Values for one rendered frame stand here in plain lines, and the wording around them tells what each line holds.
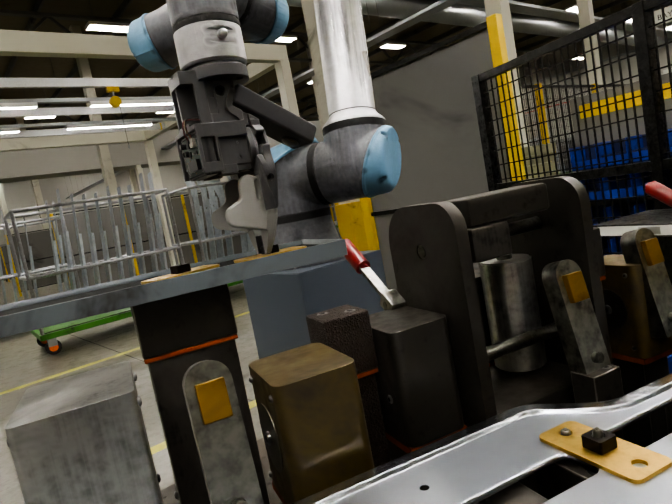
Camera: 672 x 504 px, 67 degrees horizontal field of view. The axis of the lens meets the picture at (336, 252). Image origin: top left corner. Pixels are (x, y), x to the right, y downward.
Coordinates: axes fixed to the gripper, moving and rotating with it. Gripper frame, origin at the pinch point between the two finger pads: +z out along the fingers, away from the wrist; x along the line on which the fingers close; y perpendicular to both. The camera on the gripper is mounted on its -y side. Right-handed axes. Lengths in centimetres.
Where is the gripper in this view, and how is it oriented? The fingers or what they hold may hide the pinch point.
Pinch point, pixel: (267, 241)
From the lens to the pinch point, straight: 61.8
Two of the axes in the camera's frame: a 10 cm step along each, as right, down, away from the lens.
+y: -8.2, 2.1, -5.4
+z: 1.9, 9.8, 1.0
